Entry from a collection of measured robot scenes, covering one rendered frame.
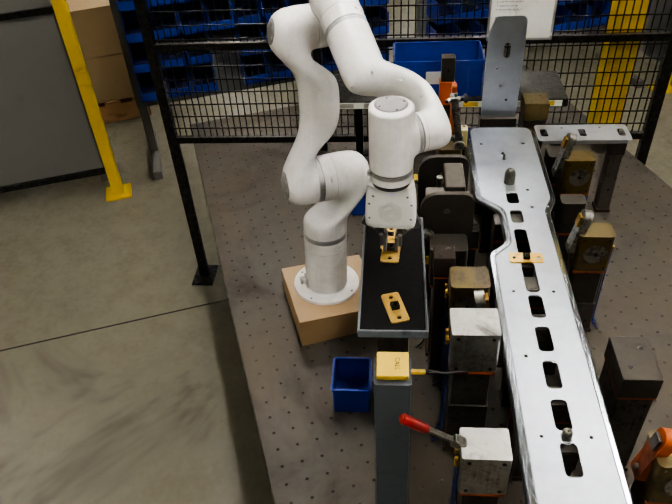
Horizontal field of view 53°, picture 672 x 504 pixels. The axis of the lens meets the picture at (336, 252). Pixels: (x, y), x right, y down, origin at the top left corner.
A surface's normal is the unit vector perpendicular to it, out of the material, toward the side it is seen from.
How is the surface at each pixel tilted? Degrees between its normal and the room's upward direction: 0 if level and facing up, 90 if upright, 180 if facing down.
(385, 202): 89
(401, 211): 90
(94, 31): 90
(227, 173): 0
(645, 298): 0
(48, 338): 0
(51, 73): 90
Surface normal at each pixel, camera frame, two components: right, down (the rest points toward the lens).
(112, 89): 0.32, 0.60
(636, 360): -0.05, -0.77
